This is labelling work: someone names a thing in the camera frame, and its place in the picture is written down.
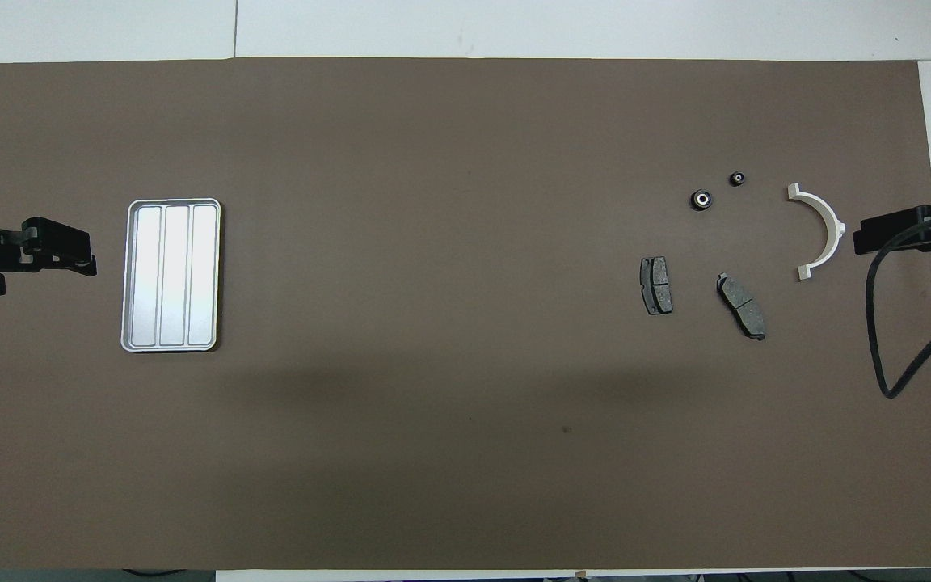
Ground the brown table mat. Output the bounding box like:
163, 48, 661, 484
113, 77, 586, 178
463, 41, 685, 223
0, 57, 931, 573

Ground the elongated dark grey brake pad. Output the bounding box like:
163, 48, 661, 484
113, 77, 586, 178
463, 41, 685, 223
716, 273, 767, 341

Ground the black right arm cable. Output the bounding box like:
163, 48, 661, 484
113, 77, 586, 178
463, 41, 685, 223
865, 206, 931, 399

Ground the silver metal tray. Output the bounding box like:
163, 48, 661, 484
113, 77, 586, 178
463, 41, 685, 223
120, 198, 222, 353

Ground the rectangular dark grey brake pad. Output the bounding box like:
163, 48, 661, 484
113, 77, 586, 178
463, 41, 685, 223
639, 256, 674, 316

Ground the white semicircular plastic bracket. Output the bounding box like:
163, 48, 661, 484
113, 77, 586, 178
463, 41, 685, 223
786, 183, 847, 282

